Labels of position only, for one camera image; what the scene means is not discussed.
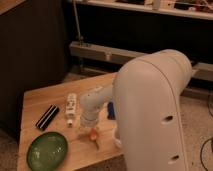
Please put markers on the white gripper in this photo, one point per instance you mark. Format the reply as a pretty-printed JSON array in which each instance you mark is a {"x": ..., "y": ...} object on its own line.
[{"x": 89, "y": 118}]

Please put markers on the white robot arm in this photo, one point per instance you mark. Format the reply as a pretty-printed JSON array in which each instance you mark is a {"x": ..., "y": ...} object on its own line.
[{"x": 145, "y": 95}]

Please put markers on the blue sponge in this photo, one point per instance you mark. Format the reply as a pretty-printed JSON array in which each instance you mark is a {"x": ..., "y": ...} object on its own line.
[{"x": 110, "y": 110}]

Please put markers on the white tube bottle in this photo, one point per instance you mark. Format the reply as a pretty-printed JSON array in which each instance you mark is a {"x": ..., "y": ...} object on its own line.
[{"x": 70, "y": 109}]

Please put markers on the black rectangular case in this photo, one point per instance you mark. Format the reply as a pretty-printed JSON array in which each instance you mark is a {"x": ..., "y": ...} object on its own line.
[{"x": 47, "y": 117}]

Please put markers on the green glass plate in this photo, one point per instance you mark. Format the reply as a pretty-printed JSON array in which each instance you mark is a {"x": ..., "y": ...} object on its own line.
[{"x": 47, "y": 152}]

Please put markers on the metal pole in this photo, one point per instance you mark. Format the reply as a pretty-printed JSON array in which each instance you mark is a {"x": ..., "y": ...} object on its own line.
[{"x": 79, "y": 36}]

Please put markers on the white shelf with clutter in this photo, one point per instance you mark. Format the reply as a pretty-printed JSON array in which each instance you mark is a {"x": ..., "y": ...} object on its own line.
[{"x": 155, "y": 8}]

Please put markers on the grey metal rail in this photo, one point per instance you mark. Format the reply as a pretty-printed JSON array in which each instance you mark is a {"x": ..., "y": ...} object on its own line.
[{"x": 201, "y": 71}]

